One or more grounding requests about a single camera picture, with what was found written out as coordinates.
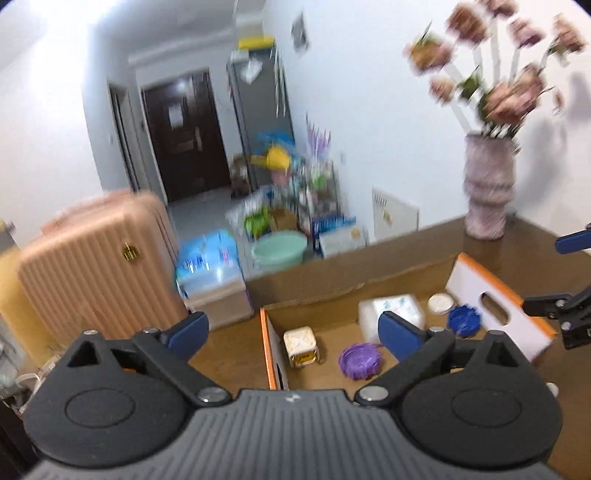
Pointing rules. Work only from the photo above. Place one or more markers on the pink textured vase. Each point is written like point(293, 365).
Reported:
point(488, 189)

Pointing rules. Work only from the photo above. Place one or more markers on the dark brown door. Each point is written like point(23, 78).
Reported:
point(184, 134)

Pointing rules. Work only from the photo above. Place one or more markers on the dried pink rose bouquet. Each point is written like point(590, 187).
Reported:
point(503, 92)

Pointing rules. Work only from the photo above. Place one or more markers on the blue round container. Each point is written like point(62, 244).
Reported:
point(465, 321)

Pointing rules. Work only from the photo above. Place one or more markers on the yellow watering can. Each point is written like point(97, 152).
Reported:
point(276, 158)

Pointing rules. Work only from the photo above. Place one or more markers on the paper sheet on refrigerator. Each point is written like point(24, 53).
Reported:
point(251, 69)

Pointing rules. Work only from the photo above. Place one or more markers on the purple round container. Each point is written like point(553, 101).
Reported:
point(360, 361)

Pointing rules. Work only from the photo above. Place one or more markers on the pink ribbed suitcase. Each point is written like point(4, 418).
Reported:
point(101, 267)

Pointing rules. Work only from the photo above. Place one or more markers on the purple decorative plant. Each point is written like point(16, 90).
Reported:
point(318, 138)

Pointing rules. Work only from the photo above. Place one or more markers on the white paper note on door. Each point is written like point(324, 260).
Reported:
point(175, 116)

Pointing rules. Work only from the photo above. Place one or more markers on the white tape roll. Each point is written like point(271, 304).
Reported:
point(441, 303)

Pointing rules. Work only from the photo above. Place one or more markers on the white tissue pack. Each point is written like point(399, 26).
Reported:
point(390, 307)

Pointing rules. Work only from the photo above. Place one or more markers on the framed wall picture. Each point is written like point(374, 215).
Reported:
point(300, 31)

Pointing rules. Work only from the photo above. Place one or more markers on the side door frame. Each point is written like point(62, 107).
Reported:
point(123, 138)

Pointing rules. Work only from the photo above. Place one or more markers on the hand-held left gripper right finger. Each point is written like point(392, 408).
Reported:
point(399, 334)

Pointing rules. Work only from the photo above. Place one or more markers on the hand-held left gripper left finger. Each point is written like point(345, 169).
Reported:
point(187, 332)

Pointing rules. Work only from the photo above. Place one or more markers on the green white packet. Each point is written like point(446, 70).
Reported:
point(254, 219)

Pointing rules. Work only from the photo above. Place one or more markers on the yellow thermos bottle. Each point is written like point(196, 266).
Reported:
point(9, 277)

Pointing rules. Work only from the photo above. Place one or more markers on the blue white carton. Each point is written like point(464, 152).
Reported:
point(339, 237)

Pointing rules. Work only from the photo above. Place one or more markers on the blue tissue pack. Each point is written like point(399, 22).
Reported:
point(210, 258)

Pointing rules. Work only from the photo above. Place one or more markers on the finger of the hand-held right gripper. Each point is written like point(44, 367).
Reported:
point(572, 242)
point(575, 314)

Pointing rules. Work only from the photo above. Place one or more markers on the white square tin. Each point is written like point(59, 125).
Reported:
point(301, 346)

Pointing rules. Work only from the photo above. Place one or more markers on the green plastic basin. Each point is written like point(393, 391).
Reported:
point(279, 249)

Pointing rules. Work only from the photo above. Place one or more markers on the grey refrigerator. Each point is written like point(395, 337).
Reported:
point(258, 115)

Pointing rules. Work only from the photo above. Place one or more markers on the yellow box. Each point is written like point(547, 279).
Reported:
point(255, 42)

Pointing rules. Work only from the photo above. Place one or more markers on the red orange cardboard box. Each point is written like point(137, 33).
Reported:
point(332, 314)

